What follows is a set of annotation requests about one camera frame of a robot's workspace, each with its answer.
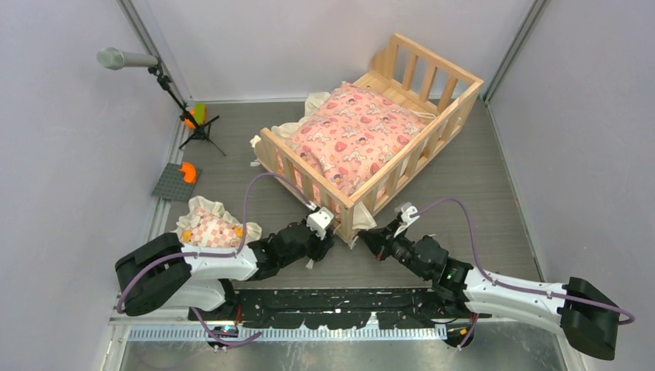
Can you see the silver microphone on tripod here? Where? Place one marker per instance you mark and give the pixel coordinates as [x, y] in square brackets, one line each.
[114, 59]

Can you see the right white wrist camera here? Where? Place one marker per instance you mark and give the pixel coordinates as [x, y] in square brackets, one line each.
[406, 214]

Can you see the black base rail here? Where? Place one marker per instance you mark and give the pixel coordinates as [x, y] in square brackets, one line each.
[336, 309]

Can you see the orange green toy ball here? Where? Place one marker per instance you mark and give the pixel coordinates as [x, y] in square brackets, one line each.
[199, 113]

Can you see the grey building plate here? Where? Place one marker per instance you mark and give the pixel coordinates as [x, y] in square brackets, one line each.
[170, 185]

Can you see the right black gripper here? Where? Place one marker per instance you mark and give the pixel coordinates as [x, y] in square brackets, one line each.
[380, 240]

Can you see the small checkered ruffled pillow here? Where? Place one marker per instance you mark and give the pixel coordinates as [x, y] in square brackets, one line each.
[209, 224]

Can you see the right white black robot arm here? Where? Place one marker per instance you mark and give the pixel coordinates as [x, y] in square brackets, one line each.
[576, 310]

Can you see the orange curved toy piece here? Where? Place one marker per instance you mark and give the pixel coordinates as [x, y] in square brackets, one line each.
[189, 173]

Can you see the wooden slatted pet bed frame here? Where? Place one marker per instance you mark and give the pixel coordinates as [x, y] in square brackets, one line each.
[412, 76]

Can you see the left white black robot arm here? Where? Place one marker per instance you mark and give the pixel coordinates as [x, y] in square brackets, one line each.
[167, 273]

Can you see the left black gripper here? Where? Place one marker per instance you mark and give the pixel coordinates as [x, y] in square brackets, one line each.
[320, 246]

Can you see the pink printed cushion with ties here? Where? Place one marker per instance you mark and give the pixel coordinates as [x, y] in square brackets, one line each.
[348, 135]

